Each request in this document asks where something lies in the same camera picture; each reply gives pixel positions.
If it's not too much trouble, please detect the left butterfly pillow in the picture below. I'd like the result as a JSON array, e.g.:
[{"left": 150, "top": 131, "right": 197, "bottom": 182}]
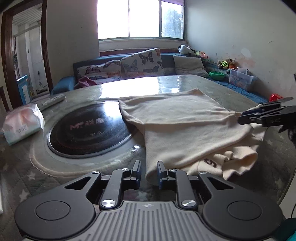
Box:
[{"left": 76, "top": 60, "right": 123, "bottom": 84}]

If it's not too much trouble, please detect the quilted grey table cover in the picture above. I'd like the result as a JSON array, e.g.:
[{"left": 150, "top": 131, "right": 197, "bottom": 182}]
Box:
[{"left": 1, "top": 75, "right": 295, "bottom": 240}]

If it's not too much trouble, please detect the blue white cabinet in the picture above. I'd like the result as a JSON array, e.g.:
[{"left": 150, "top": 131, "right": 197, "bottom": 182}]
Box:
[{"left": 16, "top": 74, "right": 33, "bottom": 105}]

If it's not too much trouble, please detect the grey plain cushion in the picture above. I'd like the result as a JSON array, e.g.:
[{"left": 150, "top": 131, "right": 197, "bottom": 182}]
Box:
[{"left": 173, "top": 55, "right": 209, "bottom": 78}]

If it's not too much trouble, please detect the grey remote control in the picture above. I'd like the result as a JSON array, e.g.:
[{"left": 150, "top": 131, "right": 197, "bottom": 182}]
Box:
[{"left": 37, "top": 94, "right": 66, "bottom": 111}]

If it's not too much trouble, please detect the red plastic stool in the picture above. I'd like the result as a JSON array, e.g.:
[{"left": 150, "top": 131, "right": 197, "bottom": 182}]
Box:
[{"left": 269, "top": 93, "right": 283, "bottom": 102}]

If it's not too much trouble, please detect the pink cloth on sofa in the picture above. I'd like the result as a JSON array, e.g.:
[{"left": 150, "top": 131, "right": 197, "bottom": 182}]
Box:
[{"left": 74, "top": 76, "right": 97, "bottom": 89}]

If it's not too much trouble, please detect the stuffed toys pile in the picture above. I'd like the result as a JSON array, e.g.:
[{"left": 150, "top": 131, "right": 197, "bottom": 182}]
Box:
[{"left": 217, "top": 59, "right": 235, "bottom": 70}]

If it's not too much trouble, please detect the window with metal frame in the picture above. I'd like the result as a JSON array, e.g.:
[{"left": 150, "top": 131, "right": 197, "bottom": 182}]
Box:
[{"left": 97, "top": 0, "right": 185, "bottom": 40}]

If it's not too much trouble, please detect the butterfly pillow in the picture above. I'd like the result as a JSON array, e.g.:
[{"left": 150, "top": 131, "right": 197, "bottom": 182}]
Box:
[
  {"left": 76, "top": 60, "right": 123, "bottom": 84},
  {"left": 121, "top": 48, "right": 165, "bottom": 78}
]

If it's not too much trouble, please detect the blue sofa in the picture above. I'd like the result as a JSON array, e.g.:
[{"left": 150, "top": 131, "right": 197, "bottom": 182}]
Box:
[{"left": 50, "top": 52, "right": 270, "bottom": 105}]

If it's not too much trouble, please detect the clear plastic storage box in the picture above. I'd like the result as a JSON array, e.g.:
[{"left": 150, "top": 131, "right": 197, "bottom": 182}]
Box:
[{"left": 227, "top": 69, "right": 257, "bottom": 91}]

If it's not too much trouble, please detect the green bowl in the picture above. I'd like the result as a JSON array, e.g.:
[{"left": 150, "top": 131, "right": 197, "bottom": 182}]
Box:
[{"left": 209, "top": 71, "right": 225, "bottom": 81}]

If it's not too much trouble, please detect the tissue pack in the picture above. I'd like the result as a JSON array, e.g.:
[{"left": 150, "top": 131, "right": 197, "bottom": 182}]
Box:
[{"left": 1, "top": 103, "right": 45, "bottom": 146}]

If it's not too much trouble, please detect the cream sweater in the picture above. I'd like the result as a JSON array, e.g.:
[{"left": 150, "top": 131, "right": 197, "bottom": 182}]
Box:
[{"left": 119, "top": 88, "right": 266, "bottom": 185}]

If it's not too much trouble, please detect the dark wooden door frame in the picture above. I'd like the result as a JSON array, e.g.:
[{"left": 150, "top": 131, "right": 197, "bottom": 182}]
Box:
[{"left": 1, "top": 1, "right": 54, "bottom": 109}]

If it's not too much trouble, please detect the panda plush toy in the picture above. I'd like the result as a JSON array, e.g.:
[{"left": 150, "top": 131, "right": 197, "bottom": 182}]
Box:
[{"left": 178, "top": 45, "right": 196, "bottom": 56}]

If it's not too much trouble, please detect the right butterfly pillow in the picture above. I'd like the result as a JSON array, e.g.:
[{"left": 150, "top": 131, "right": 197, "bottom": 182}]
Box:
[{"left": 121, "top": 48, "right": 165, "bottom": 78}]

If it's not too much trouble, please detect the black round induction cooktop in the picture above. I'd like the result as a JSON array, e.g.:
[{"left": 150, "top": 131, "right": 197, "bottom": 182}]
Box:
[{"left": 47, "top": 100, "right": 137, "bottom": 159}]

